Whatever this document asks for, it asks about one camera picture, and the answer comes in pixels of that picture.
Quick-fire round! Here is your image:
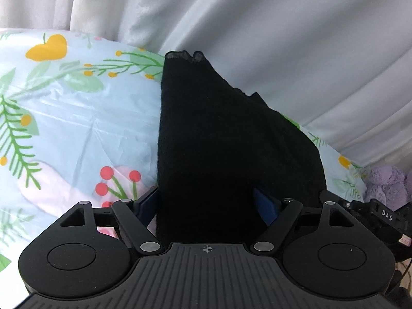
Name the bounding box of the floral light blue bedsheet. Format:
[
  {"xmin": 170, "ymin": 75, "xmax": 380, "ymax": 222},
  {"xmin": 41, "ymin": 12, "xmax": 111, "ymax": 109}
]
[{"xmin": 0, "ymin": 28, "xmax": 368, "ymax": 274}]

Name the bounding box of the black knit garment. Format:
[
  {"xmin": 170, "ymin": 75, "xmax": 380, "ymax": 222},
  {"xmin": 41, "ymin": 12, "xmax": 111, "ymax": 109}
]
[{"xmin": 156, "ymin": 51, "xmax": 326, "ymax": 244}]

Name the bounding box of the purple plush toy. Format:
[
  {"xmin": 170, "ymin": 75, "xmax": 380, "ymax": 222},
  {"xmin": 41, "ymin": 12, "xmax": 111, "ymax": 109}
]
[{"xmin": 364, "ymin": 165, "xmax": 412, "ymax": 211}]

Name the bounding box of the white curtain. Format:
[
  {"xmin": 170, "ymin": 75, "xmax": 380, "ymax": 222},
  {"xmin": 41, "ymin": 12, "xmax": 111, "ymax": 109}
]
[{"xmin": 1, "ymin": 0, "xmax": 411, "ymax": 170}]

